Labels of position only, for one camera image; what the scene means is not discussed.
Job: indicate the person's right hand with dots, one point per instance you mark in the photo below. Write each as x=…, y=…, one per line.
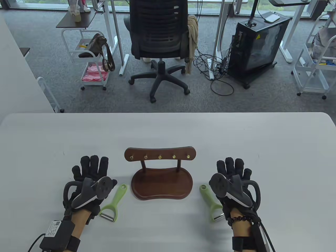
x=233, y=166

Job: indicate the person's left hand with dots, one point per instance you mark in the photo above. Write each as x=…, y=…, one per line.
x=90, y=168

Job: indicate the green vegetable scraper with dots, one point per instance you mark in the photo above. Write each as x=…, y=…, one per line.
x=115, y=199
x=208, y=197

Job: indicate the dark wooden key rack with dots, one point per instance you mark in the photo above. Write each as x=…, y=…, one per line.
x=160, y=186

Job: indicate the person's left forearm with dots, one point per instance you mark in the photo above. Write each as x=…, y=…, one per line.
x=80, y=223

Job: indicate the person's right forearm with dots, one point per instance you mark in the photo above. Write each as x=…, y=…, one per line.
x=241, y=231

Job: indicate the black right forearm sensor box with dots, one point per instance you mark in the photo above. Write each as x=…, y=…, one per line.
x=258, y=236

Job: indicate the black left forearm sensor box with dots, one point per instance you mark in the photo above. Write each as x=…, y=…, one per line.
x=56, y=233

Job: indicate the grey left hand controller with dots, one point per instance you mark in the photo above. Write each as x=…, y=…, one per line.
x=86, y=194

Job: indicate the grey hand controller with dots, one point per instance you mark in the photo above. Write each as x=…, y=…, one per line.
x=236, y=194
x=86, y=194

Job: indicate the grey right hand controller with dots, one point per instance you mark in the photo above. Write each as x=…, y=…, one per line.
x=236, y=194

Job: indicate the pink bag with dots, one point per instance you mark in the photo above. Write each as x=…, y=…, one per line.
x=93, y=73

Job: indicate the black power strip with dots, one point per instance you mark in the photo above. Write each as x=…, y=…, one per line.
x=223, y=64

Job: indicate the white rolling cart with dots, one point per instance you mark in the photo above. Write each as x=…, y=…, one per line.
x=312, y=78

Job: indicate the black computer case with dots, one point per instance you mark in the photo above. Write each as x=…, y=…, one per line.
x=257, y=47

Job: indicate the brown handbag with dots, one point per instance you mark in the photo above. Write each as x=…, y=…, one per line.
x=94, y=44

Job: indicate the small dark table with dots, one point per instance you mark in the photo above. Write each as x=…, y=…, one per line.
x=25, y=51

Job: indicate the white desk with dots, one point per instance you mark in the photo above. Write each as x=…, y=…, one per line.
x=291, y=34
x=115, y=34
x=220, y=31

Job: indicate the beige garment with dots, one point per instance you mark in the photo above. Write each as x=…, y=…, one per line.
x=193, y=31

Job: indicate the white cart with dark top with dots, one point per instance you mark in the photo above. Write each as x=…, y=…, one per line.
x=68, y=21

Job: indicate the grey bag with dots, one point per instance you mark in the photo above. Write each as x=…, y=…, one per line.
x=324, y=43

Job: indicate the white flat device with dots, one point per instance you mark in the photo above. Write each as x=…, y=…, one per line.
x=271, y=18

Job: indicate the clear plastic drink cup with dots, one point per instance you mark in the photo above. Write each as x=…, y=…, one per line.
x=74, y=14

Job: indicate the black office chair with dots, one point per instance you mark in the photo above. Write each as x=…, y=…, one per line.
x=157, y=26

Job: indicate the dark raised platform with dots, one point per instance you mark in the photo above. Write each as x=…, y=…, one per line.
x=288, y=2

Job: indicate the white cart frame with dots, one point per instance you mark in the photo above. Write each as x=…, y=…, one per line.
x=50, y=94

